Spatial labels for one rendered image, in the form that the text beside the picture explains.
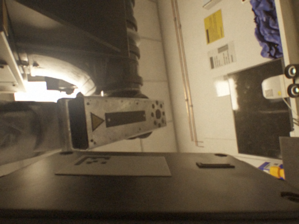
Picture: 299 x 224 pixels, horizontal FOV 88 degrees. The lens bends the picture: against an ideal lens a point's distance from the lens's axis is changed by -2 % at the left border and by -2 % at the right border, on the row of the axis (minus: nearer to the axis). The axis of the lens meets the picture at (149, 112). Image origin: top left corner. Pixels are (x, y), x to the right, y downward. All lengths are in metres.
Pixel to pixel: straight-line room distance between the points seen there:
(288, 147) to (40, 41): 1.07
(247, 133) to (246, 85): 0.39
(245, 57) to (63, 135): 1.69
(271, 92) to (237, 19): 1.10
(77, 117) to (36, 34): 0.15
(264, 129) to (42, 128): 1.40
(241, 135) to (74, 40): 1.44
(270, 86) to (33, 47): 0.92
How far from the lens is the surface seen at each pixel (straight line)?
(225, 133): 1.91
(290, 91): 0.68
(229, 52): 1.86
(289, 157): 1.08
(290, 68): 0.68
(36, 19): 0.28
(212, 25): 2.04
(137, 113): 0.32
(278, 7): 1.38
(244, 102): 1.50
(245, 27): 1.85
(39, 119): 0.28
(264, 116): 1.45
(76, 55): 0.36
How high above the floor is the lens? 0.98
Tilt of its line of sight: 55 degrees up
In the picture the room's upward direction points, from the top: 99 degrees counter-clockwise
